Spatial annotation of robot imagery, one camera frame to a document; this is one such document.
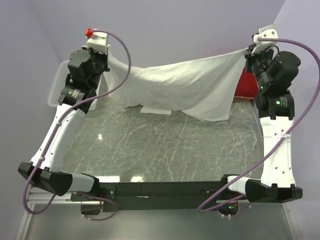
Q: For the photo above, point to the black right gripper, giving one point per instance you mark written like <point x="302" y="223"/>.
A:
<point x="250" y="58"/>

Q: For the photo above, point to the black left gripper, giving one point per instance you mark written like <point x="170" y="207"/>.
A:
<point x="103" y="56"/>

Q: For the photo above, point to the white t shirt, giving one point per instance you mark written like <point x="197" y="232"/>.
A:
<point x="202" y="88"/>

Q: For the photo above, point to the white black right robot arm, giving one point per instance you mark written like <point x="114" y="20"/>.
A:
<point x="274" y="73"/>

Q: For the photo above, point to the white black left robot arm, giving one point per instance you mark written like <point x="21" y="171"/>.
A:
<point x="44" y="171"/>

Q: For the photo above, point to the folded red t shirt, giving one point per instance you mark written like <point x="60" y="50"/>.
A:
<point x="247" y="85"/>

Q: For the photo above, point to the white plastic basket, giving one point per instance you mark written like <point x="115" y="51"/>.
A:
<point x="59" y="82"/>

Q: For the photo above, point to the black base crossbar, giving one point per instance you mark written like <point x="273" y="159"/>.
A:
<point x="133" y="196"/>

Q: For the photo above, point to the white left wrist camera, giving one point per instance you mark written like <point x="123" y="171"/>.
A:
<point x="98" y="41"/>

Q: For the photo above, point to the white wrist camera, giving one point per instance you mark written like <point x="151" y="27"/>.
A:
<point x="98" y="41"/>
<point x="265" y="38"/>

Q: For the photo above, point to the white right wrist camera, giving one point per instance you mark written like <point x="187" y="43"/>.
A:
<point x="265" y="38"/>

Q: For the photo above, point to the aluminium rail frame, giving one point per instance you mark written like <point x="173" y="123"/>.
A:
<point x="224" y="200"/>

